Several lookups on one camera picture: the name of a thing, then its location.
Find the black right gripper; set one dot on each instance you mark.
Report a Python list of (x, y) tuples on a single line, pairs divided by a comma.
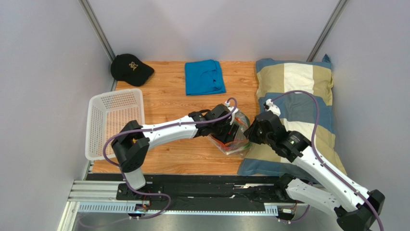
[(254, 132)]

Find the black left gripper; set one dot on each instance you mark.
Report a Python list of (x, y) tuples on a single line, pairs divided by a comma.
[(226, 137)]

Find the clear zip top bag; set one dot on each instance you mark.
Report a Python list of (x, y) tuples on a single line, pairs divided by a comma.
[(245, 144)]

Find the red fake apple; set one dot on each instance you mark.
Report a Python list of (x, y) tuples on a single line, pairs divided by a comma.
[(229, 147)]

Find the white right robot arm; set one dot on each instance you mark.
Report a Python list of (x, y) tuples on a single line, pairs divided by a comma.
[(354, 207)]

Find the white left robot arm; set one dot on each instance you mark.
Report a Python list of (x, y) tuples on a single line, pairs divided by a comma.
[(132, 144)]

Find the striped blue beige pillow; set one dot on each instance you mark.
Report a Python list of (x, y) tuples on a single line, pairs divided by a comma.
[(303, 93)]

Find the folded blue shirt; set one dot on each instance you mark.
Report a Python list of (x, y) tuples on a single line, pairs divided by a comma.
[(203, 78)]

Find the black baseball cap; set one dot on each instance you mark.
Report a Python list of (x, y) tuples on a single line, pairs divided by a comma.
[(128, 68)]

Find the white plastic basket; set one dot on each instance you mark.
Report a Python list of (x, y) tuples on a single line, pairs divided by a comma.
[(108, 113)]

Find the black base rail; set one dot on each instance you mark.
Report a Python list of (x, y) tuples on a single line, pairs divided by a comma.
[(185, 195)]

